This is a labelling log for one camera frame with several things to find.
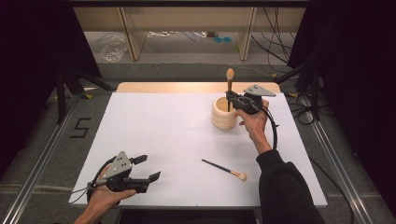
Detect person's left hand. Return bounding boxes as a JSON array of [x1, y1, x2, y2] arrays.
[[88, 165, 138, 213]]

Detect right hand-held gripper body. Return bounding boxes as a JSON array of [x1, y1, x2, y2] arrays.
[[233, 84, 277, 117]]

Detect thin black makeup brush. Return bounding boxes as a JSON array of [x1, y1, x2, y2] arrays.
[[201, 159, 248, 183]]

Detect right hand-held gripper cable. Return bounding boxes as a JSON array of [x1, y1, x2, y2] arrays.
[[237, 95, 280, 151]]

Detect large black makeup brush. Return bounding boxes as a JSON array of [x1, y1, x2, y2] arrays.
[[225, 67, 235, 113]]

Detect black tripod stand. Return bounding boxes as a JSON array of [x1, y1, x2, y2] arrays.
[[274, 60, 322, 122], [55, 63, 115, 125]]

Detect hand-held gripper cable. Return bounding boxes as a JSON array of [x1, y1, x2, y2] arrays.
[[237, 95, 280, 151], [68, 156, 117, 205]]

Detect cream ribbed brush holder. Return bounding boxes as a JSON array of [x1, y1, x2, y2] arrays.
[[211, 96, 241, 131]]

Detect long black floor cable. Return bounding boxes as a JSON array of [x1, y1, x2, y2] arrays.
[[308, 156, 356, 224]]

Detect left hand-held gripper cable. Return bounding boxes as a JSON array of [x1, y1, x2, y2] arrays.
[[68, 156, 117, 205]]

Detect person's right hand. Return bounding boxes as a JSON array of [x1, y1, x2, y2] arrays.
[[237, 98, 270, 146]]

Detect black curtain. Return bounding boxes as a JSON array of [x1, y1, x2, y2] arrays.
[[0, 0, 103, 180], [287, 0, 396, 217]]

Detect hanging black cables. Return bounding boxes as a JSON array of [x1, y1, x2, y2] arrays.
[[250, 7, 297, 75]]

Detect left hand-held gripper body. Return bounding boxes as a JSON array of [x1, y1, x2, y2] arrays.
[[102, 150, 151, 194]]

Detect white table board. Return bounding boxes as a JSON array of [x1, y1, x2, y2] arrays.
[[67, 91, 329, 209]]

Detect light wooden shelf unit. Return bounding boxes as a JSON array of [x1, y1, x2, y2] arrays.
[[74, 7, 307, 62]]

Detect white cord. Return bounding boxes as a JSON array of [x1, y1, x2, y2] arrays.
[[147, 30, 179, 39]]

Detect aluminium floor rail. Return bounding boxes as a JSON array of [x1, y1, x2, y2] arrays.
[[0, 94, 82, 224], [298, 94, 375, 224]]

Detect black cable coil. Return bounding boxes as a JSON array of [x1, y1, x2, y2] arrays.
[[287, 92, 319, 126]]

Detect clear plastic bag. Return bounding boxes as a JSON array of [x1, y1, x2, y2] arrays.
[[99, 33, 129, 63]]

